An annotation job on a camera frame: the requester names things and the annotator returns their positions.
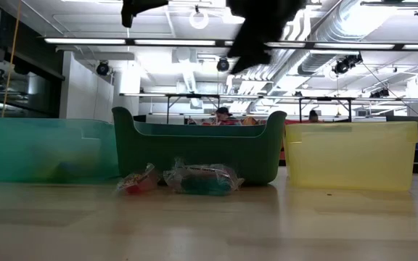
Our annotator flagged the white ring lamp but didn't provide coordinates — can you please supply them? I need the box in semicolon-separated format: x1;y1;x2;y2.
189;10;210;30

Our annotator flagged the yellow extension cable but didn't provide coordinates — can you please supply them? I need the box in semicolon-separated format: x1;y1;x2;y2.
0;0;23;117

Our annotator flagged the long red wrapped candy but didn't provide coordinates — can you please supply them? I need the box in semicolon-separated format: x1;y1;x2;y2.
116;162;159;195

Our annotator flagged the black frame table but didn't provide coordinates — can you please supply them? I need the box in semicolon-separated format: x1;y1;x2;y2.
165;93;221;124

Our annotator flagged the yellow translucent bin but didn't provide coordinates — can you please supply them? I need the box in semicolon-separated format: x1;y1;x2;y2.
284;121;418;192

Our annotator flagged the yellow candy pack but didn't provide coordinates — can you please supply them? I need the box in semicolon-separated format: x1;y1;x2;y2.
30;144;103;181

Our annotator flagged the blue candy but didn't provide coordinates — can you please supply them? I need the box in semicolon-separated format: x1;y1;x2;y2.
163;157;245;196

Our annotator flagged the dark teal plastic bin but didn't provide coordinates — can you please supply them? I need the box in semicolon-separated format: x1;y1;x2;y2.
111;107;288;186

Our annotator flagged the black overhead light bar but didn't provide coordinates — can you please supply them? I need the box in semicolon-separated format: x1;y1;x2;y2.
44;37;418;51

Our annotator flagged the light teal translucent bin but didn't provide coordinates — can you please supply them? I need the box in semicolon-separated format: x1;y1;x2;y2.
0;117;120;183

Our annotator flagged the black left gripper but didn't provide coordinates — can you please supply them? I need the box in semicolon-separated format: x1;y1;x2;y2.
120;0;169;29

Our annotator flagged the black ceiling spotlight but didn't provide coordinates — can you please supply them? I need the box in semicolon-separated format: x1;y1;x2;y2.
216;57;230;73
332;54;363;75
96;60;110;76

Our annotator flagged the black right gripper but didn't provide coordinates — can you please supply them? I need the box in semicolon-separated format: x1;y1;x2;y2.
225;0;308;75

